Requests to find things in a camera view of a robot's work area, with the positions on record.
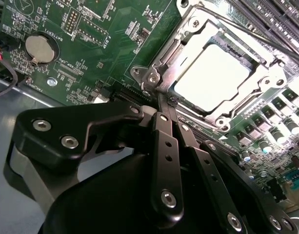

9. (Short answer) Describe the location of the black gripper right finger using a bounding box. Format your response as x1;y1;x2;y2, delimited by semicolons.
168;97;299;234

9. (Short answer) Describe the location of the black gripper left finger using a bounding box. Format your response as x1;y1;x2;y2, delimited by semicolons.
3;94;184;223

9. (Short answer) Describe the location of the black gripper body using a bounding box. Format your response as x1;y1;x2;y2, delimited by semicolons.
38;153;223;234

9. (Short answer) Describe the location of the silver CPU plate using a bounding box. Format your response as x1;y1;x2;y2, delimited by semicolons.
173;43;257;112

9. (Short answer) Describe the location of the metal socket cover frame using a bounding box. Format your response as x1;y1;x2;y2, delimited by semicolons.
143;6;286;125

